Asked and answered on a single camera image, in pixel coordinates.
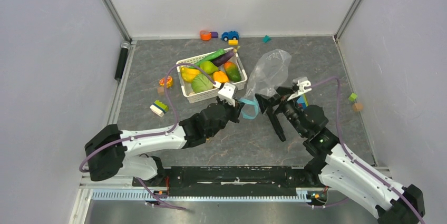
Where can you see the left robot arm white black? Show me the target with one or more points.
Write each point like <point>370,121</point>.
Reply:
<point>113,152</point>

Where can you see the orange tape roll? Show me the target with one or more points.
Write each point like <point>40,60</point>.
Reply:
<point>205,35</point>

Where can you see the green toy cabbage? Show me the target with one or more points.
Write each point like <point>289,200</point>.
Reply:
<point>201,83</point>

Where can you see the green toy cucumber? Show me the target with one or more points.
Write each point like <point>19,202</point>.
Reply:
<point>211,56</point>

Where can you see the teal triangular block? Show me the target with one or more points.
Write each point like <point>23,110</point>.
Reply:
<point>266,38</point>

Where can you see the yellow toy banana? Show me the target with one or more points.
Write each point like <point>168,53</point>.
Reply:
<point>188,74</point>

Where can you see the white plastic basket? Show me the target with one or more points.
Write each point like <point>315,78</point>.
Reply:
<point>194,97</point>

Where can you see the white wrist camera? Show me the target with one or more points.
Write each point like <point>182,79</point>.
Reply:
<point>300,86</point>
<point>227,93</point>

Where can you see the tan wooden cube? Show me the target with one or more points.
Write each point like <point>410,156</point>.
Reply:
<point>357,107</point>

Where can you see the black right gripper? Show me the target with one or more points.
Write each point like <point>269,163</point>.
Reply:
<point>281,99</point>

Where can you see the green white lego stack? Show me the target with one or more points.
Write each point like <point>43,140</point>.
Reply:
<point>159,108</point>

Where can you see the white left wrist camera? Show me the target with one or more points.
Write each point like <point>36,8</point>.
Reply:
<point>227,93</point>

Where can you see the green toy pear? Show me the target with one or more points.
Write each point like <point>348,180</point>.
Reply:
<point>208,67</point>

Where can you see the orange red round toy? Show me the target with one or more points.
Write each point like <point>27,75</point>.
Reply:
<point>167,81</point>

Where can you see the purple small block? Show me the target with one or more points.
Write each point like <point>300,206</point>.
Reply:
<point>214,34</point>

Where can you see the purple toy eggplant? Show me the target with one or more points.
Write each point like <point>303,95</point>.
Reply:
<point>224,58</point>

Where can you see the orange toy bell pepper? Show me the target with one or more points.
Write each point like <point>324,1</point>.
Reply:
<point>220,76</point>

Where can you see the small brown wooden block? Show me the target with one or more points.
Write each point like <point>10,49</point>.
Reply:
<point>161,91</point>

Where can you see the blue toy car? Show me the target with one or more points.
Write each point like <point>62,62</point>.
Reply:
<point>231,35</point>

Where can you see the lime green cube block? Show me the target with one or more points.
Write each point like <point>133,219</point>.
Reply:
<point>353,97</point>

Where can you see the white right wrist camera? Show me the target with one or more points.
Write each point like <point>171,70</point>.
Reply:
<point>300,86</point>

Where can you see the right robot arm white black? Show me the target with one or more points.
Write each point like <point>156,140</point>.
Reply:
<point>336,166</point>

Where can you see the black microphone on rail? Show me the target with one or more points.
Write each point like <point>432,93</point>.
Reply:
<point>122,60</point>

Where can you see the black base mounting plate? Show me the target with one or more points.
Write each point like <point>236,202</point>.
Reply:
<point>234,181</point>

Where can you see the yellow lego brick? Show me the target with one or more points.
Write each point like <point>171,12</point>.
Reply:
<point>233,42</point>

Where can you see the clear zip top bag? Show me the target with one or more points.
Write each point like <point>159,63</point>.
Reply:
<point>270,71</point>

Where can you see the red green toy mango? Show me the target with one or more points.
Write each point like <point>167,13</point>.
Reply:
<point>232,71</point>

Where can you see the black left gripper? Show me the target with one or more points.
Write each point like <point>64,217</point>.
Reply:
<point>235,110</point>

